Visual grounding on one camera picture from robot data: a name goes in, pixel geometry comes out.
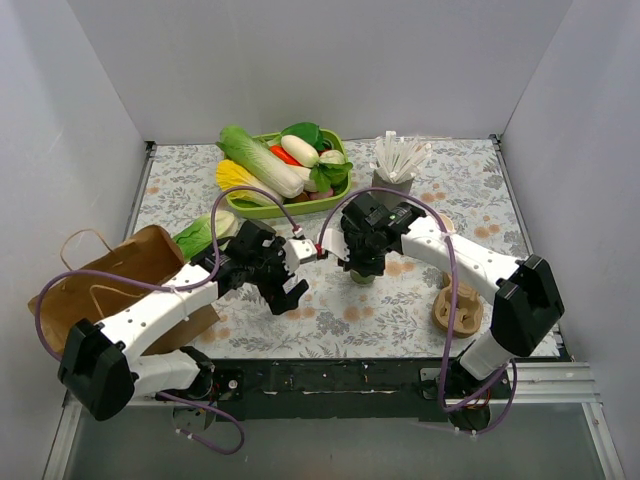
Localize bok choy toy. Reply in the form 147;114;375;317
310;150;353;193

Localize brown cardboard cup carrier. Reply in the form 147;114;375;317
430;211;486;339

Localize green leafy vegetable toy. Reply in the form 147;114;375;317
280;122;324;151

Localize small green cabbage toy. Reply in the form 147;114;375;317
173;210;239;261

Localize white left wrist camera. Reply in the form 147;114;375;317
283;238;318;273

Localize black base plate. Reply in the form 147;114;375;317
154;355;516;424

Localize white radish toy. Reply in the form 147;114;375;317
280;135;319;168

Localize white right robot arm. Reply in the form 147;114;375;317
341;193;565;398

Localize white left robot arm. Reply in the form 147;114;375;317
58;220;317;421

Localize green plastic tray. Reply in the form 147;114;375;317
227;128;352;219

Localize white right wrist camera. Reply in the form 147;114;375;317
316;228;350;266

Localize green paper coffee cup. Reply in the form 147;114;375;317
350;270;377;285

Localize yellow napa cabbage toy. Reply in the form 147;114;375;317
216;159;284;206

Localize brown paper bag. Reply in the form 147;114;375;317
40;225;219;355

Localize floral table mat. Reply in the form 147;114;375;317
137;140;528;359

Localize white wrapped straws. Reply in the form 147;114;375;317
370;130;432;184

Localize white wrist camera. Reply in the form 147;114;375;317
283;238;318;273
316;228;350;266

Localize green napa cabbage toy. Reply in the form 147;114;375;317
216;125;304;198

